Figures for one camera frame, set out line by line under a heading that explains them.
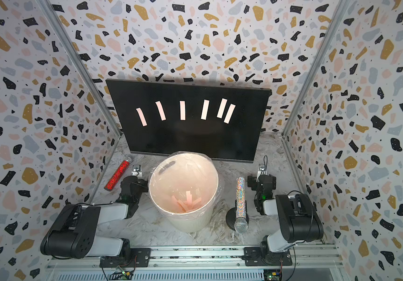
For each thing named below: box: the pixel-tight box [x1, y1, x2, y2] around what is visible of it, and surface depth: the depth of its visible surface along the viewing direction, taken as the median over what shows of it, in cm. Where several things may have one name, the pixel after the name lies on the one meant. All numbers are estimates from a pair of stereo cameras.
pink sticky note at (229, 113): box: [223, 103, 237, 125], surface depth 69 cm
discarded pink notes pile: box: [171, 190, 202, 212], surface depth 82 cm
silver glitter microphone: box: [234, 176, 249, 234], surface depth 70 cm
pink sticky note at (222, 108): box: [216, 97, 228, 119], surface depth 68 cm
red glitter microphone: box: [103, 157, 132, 192], surface depth 99 cm
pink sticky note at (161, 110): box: [155, 100, 167, 122], surface depth 71 cm
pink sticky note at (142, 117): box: [135, 107, 148, 127], surface depth 73 cm
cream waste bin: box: [148, 152, 220, 233], surface depth 77 cm
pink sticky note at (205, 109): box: [200, 99, 210, 121], surface depth 69 cm
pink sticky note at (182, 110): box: [179, 100, 186, 121], surface depth 70 cm
